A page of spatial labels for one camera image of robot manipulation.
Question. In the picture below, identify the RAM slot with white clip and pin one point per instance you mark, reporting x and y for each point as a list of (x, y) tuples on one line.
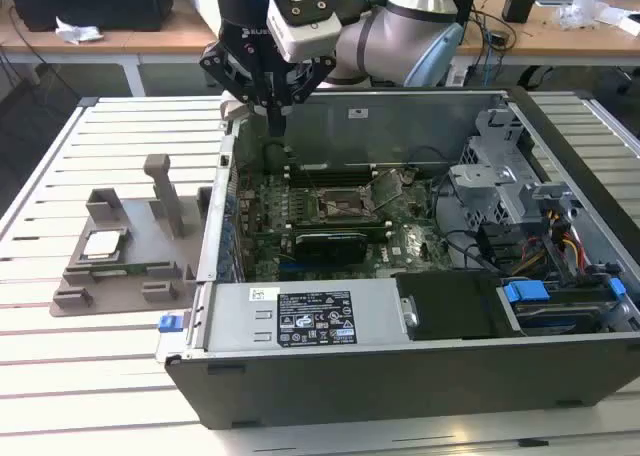
[(340, 176), (340, 166)]

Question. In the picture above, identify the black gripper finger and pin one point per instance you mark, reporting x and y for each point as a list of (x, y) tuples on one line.
[(215, 62), (322, 68)]

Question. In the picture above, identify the wooden desk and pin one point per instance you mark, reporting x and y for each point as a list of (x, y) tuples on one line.
[(550, 41), (125, 43)]

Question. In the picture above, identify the black computer tower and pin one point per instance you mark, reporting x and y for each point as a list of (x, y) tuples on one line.
[(90, 1)]

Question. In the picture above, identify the CPU socket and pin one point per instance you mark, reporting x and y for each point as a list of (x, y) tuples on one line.
[(335, 196)]

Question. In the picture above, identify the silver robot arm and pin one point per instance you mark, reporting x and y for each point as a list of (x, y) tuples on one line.
[(380, 36)]

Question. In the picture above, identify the clear plastic bag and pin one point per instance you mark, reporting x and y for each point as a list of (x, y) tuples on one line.
[(582, 11)]

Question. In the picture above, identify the crumpled white paper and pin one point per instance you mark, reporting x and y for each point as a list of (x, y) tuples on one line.
[(77, 31)]

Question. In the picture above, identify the grey power supply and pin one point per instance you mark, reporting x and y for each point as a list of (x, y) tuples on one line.
[(235, 321)]

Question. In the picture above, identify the green motherboard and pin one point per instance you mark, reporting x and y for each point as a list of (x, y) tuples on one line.
[(410, 246)]

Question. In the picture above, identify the hard disk in blue carrier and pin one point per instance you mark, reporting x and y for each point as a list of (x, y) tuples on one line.
[(522, 293)]

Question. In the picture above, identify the silver CPU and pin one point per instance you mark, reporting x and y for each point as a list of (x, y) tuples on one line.
[(102, 246)]

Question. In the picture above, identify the blue expansion slot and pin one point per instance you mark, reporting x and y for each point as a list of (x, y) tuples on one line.
[(287, 266)]

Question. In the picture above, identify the black PC case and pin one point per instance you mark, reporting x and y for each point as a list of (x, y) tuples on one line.
[(400, 391)]

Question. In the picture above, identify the silver coin battery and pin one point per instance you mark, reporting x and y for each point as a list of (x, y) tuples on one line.
[(408, 176)]

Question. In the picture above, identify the blue case latch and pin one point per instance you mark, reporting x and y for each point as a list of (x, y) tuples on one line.
[(169, 324)]

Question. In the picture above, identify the grey parts rack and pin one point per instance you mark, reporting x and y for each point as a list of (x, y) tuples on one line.
[(135, 226)]

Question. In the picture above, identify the black plastic drive cover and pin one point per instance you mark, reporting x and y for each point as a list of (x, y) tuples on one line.
[(450, 306)]

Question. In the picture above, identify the metal drive cage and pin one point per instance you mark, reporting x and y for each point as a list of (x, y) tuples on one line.
[(500, 191)]

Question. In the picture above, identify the RAM slot with black clip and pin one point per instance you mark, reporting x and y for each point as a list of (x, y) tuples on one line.
[(340, 171), (340, 182)]

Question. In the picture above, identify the black graphics card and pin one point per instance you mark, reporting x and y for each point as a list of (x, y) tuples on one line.
[(330, 248)]

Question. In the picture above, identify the small black box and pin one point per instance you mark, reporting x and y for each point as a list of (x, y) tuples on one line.
[(517, 8)]

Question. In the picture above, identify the green RAM stick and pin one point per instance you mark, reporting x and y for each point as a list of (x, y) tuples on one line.
[(115, 271)]

